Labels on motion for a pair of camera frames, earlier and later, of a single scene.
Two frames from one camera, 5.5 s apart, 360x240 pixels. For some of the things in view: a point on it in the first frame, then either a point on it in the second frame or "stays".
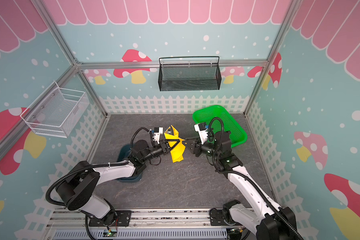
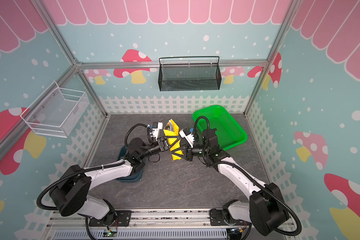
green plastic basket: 217,117 → 202,124
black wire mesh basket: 187,73 stays
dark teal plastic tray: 124,150 stays
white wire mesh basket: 57,112 stays
